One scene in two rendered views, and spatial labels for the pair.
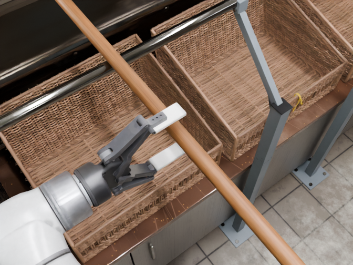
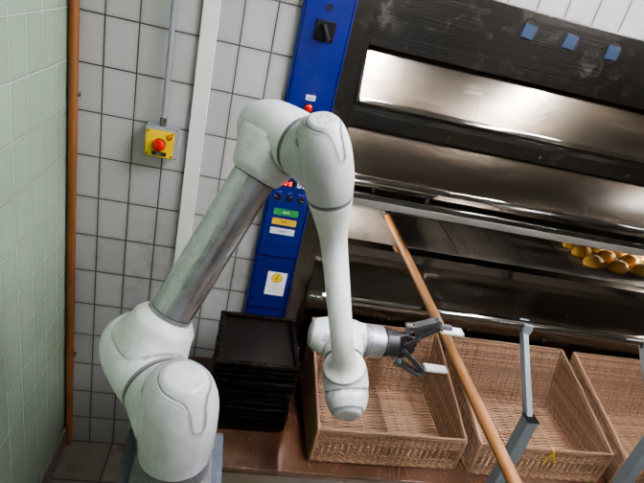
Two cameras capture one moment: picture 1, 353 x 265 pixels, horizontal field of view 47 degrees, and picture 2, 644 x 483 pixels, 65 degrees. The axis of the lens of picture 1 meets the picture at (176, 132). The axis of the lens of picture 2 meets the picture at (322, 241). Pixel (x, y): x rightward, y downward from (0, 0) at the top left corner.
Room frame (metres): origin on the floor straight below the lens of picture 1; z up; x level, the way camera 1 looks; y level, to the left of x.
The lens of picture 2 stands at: (-0.87, -0.12, 2.00)
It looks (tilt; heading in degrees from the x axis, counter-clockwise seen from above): 25 degrees down; 25
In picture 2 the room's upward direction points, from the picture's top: 14 degrees clockwise
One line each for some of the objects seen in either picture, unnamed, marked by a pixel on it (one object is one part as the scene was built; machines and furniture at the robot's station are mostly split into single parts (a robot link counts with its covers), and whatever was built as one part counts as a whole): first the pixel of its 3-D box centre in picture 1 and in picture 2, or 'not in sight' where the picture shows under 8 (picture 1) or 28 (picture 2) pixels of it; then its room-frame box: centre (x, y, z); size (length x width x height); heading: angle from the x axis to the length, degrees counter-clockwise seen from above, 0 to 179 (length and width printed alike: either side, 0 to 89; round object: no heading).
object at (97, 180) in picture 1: (105, 176); (399, 344); (0.33, 0.13, 1.19); 0.09 x 0.07 x 0.08; 126
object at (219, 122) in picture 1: (248, 60); (519, 404); (1.04, -0.27, 0.72); 0.56 x 0.49 x 0.28; 127
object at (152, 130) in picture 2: not in sight; (161, 140); (0.32, 1.08, 1.46); 0.10 x 0.07 x 0.10; 126
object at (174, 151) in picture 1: (166, 156); (435, 368); (0.41, 0.02, 1.12); 0.07 x 0.03 x 0.01; 126
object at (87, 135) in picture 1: (111, 141); (379, 389); (0.69, 0.21, 0.72); 0.56 x 0.49 x 0.28; 128
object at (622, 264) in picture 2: not in sight; (597, 241); (1.95, -0.30, 1.21); 0.61 x 0.48 x 0.06; 36
